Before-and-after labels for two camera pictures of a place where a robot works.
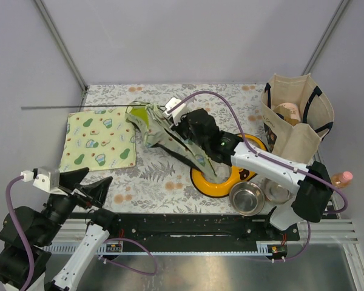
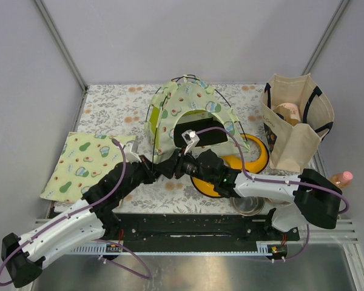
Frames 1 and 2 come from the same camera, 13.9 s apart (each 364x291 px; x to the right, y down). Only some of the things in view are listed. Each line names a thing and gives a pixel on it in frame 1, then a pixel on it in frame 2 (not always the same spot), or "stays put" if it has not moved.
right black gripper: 184,119 → 174,164
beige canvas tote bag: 297,114 stays put
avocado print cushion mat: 98,139 stays put
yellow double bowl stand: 237,174 stays put
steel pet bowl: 247,198 stays put
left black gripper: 97,191 → 147,167
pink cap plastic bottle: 341,179 stays put
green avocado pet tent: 153,122 → 186,104
